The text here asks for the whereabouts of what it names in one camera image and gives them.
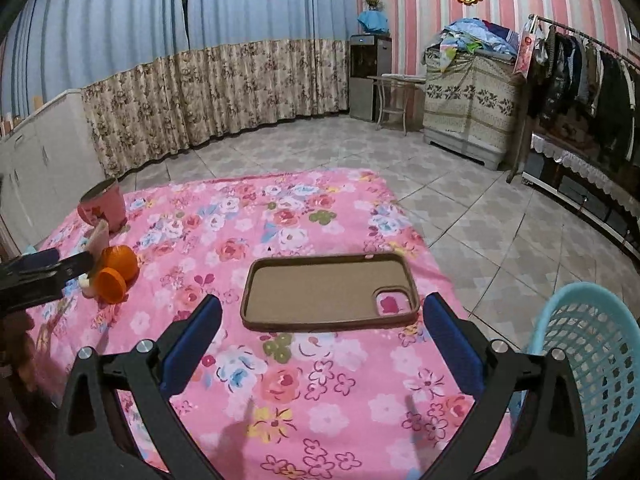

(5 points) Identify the brown phone case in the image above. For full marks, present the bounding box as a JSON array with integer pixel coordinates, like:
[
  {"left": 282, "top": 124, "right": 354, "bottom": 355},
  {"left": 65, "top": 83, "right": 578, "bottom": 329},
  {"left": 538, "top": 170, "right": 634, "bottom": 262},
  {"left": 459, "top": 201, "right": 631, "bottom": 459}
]
[{"left": 240, "top": 252, "right": 419, "bottom": 333}]

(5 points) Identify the pink floral tablecloth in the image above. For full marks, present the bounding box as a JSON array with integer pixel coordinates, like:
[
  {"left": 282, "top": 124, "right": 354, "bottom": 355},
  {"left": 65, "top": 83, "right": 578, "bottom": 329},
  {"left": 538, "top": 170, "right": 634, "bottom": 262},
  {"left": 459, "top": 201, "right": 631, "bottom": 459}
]
[{"left": 32, "top": 169, "right": 473, "bottom": 479}]

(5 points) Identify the pink cartoon mug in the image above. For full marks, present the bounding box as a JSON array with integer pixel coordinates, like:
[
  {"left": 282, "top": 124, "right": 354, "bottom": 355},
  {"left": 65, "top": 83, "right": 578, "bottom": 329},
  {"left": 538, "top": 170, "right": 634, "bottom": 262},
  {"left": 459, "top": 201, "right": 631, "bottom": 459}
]
[{"left": 77, "top": 178, "right": 127, "bottom": 233}]

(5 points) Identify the turquoise plastic laundry basket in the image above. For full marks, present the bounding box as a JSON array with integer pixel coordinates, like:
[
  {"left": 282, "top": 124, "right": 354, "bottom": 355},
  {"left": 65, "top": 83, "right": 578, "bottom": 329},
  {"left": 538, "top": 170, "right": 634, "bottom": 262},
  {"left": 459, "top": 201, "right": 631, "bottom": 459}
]
[{"left": 527, "top": 282, "right": 639, "bottom": 479}]

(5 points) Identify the grey water dispenser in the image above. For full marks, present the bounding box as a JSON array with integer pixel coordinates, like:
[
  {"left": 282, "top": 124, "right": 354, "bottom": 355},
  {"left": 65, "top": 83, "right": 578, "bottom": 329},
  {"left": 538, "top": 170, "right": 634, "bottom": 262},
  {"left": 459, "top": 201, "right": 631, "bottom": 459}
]
[{"left": 348, "top": 35, "right": 392, "bottom": 122}]

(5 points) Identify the low lace covered shelf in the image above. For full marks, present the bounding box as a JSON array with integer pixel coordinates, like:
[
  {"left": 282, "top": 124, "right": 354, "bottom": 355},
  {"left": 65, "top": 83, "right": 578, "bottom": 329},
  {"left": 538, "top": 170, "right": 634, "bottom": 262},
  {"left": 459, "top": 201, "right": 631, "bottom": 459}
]
[{"left": 518, "top": 132, "right": 639, "bottom": 259}]

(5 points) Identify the orange mandarin fruit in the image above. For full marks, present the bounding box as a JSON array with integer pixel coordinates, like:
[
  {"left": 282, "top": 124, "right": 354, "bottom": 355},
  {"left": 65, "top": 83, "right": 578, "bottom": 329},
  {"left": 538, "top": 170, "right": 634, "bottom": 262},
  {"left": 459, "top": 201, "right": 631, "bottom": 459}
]
[{"left": 101, "top": 245, "right": 139, "bottom": 282}]

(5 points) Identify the small metal stool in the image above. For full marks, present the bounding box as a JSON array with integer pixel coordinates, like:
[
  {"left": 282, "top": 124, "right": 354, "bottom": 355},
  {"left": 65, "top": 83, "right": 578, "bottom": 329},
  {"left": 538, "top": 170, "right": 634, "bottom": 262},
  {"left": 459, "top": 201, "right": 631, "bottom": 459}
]
[{"left": 369, "top": 73, "right": 426, "bottom": 136}]

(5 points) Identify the white cabinet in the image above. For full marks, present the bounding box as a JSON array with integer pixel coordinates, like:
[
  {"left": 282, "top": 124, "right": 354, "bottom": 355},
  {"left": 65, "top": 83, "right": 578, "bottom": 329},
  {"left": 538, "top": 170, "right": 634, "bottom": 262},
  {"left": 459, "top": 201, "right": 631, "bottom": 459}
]
[{"left": 1, "top": 90, "right": 105, "bottom": 252}]

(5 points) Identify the clothes rack with garments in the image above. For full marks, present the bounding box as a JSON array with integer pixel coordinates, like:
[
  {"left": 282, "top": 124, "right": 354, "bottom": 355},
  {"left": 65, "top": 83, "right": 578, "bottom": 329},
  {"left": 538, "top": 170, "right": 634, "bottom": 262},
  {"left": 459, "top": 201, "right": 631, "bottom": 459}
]
[{"left": 513, "top": 14, "right": 639, "bottom": 193}]

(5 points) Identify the pile of clothes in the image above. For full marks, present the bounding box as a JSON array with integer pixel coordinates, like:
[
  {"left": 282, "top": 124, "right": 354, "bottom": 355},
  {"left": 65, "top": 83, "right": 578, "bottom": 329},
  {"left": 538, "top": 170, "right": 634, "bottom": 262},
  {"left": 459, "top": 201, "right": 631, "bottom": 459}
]
[{"left": 425, "top": 18, "right": 518, "bottom": 73}]

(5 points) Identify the cloth covered cabinet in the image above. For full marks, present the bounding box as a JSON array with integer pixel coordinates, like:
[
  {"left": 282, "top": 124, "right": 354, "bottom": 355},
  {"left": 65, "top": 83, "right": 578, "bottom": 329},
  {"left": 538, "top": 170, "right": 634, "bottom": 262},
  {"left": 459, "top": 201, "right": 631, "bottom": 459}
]
[{"left": 423, "top": 48, "right": 521, "bottom": 169}]

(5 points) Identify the blue floral curtain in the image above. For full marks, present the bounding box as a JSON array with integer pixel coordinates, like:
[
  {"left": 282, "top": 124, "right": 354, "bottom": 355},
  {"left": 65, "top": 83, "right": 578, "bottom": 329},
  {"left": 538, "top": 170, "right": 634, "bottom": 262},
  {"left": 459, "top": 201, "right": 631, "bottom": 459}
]
[{"left": 1, "top": 0, "right": 356, "bottom": 177}]

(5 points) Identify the blue covered potted plant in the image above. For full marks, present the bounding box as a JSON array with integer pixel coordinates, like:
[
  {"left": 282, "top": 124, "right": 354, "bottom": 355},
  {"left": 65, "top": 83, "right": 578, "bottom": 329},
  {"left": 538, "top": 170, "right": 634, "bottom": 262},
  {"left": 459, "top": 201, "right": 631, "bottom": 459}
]
[{"left": 357, "top": 0, "right": 390, "bottom": 36}]

